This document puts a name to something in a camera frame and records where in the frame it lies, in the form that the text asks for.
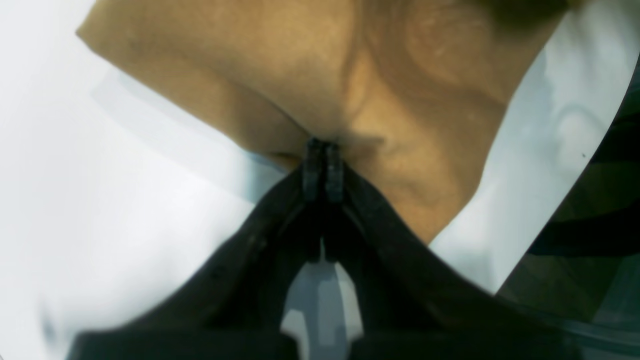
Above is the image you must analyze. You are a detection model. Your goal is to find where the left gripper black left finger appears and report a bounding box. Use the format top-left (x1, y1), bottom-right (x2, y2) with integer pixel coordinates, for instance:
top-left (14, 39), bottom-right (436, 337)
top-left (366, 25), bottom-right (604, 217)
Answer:
top-left (67, 139), bottom-right (326, 360)

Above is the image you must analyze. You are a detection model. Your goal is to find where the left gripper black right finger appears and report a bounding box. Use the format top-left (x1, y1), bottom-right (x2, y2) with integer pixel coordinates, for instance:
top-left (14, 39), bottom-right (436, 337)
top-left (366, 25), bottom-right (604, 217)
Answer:
top-left (324, 144), bottom-right (583, 360)

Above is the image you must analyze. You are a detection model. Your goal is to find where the brown t-shirt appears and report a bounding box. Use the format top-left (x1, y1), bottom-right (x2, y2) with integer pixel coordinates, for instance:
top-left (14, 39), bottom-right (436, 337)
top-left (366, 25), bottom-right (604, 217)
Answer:
top-left (77, 0), bottom-right (585, 244)

